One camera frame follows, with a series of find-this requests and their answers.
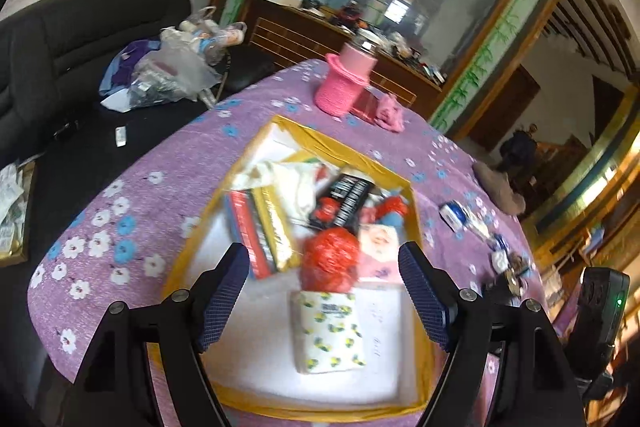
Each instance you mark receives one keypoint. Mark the dark coat on banister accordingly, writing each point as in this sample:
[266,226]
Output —
[517,147]

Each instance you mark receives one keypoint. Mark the small white remote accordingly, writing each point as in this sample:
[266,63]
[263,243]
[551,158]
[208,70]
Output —
[120,136]

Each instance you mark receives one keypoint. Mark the white tissue packet yellow print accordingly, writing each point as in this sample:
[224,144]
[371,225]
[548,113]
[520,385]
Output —
[330,337]

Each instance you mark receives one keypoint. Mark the black gold patterned packet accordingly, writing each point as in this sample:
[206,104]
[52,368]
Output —
[345,197]

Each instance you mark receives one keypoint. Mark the red packet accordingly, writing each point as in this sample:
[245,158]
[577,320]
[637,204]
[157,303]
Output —
[365,107]

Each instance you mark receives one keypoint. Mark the pink white packet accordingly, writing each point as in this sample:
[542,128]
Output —
[377,247]

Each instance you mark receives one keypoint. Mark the wooden door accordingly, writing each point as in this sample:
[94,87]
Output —
[505,99]

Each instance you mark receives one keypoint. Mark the jar in pink crochet cover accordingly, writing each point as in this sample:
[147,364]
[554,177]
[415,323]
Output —
[340,87]

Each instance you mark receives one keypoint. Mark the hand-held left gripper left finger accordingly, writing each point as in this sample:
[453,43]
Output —
[225,297]

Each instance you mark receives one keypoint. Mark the wooden counter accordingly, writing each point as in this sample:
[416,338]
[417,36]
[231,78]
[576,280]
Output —
[290,32]

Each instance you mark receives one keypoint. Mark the bamboo wall decal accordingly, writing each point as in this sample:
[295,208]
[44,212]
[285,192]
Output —
[495,47]

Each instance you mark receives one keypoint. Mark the red and yellow book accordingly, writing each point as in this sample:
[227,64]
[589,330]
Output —
[260,227]

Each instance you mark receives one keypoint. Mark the large red plastic bag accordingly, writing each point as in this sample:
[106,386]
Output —
[330,257]

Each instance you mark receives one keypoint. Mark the purple floral tablecloth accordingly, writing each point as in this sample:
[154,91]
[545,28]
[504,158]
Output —
[150,207]

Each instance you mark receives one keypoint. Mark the pink cloth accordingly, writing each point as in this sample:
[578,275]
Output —
[390,112]

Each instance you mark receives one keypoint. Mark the white box with yellow tape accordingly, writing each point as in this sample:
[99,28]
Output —
[380,357]

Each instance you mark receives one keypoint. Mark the clear plastic bag with items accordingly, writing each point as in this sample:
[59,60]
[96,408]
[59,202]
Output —
[165,77]

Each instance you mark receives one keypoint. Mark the white cloth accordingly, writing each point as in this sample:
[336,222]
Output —
[295,187]

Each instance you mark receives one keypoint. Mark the plastic bag with bottles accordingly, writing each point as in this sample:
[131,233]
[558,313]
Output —
[210,37]

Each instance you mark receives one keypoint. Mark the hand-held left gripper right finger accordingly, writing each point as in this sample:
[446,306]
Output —
[425,297]

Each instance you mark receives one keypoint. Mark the black sofa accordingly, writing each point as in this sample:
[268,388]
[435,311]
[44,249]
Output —
[60,37]

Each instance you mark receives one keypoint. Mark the clutter on counter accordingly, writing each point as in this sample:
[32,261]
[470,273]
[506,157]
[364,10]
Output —
[350,14]

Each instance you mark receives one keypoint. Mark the purple blue cloth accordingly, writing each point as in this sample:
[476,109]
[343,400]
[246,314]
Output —
[125,62]

